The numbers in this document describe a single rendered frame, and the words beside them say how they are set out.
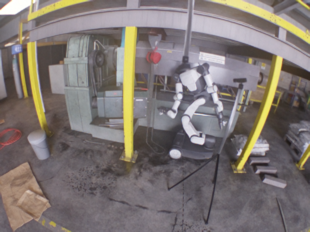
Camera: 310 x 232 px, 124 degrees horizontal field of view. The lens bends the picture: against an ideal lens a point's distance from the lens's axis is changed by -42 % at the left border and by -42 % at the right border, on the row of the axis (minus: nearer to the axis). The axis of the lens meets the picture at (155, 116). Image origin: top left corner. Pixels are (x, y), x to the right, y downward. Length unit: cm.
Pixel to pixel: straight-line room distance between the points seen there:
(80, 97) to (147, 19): 162
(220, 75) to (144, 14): 161
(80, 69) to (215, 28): 196
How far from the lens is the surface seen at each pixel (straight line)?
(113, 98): 205
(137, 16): 159
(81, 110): 256
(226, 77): 260
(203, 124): 275
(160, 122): 269
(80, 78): 243
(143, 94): 208
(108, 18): 171
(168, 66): 242
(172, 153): 212
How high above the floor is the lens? 146
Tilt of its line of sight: 27 degrees down
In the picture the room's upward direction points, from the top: 5 degrees clockwise
